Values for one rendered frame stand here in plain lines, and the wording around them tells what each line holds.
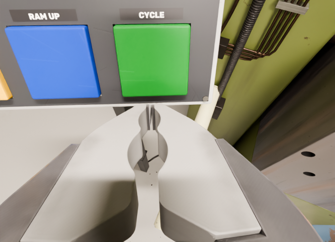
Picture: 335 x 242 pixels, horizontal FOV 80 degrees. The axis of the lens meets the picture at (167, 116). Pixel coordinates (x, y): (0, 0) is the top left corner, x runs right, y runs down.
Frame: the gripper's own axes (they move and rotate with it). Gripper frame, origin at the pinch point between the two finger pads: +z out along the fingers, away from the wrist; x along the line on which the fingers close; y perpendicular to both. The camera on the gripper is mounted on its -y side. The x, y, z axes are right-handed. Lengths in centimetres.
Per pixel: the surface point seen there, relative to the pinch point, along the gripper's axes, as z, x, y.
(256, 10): 33.6, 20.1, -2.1
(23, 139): 90, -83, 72
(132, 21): 11.0, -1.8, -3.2
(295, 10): 30.8, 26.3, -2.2
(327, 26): 30.6, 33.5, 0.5
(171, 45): 10.3, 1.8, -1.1
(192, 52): 11.0, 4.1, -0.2
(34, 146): 86, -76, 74
